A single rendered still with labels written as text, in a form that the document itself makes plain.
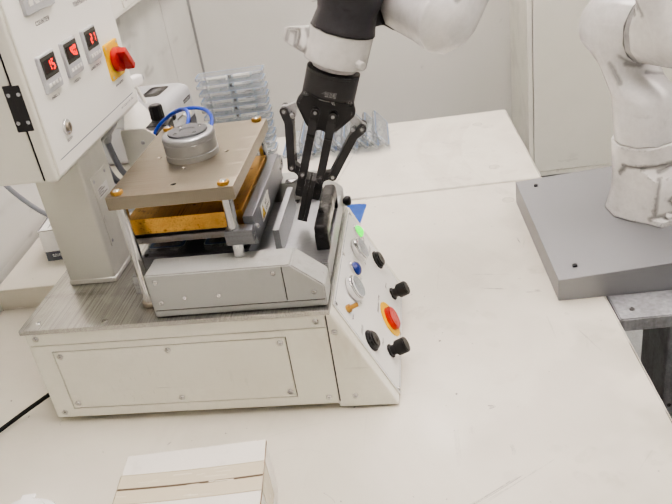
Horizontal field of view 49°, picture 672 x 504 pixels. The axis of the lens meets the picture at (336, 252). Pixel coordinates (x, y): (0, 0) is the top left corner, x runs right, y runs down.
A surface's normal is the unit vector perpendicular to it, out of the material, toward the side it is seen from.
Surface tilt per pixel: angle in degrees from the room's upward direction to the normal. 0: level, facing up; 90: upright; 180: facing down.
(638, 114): 92
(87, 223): 90
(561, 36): 90
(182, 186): 0
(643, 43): 98
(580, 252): 4
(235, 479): 2
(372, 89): 90
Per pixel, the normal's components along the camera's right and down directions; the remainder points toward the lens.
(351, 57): 0.38, 0.54
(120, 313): -0.14, -0.87
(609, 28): -0.86, 0.32
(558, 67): -0.03, 0.48
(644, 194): -0.71, 0.36
